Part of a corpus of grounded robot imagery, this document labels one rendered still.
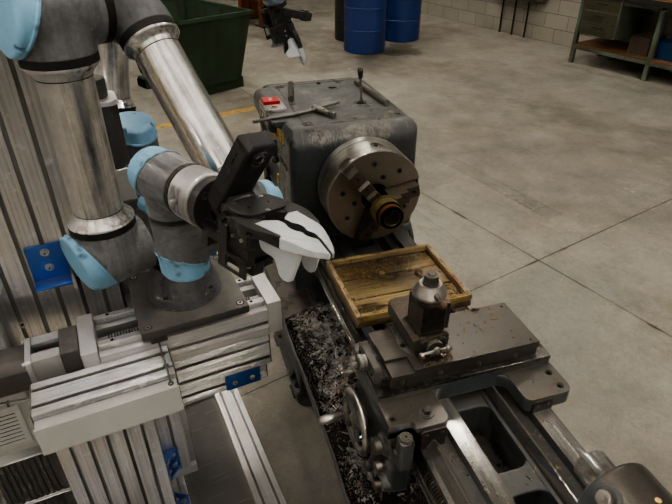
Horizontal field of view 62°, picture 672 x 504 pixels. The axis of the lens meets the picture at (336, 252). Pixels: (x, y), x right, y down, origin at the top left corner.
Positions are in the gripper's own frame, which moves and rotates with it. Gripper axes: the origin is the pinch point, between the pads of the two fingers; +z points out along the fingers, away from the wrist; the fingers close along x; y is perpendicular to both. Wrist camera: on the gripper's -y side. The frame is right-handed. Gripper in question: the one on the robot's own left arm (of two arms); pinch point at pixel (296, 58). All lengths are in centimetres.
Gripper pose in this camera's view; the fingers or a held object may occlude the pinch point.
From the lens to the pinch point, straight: 203.0
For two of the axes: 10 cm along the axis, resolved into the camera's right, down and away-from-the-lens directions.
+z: 2.0, 7.1, 6.7
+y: -8.4, 4.7, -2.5
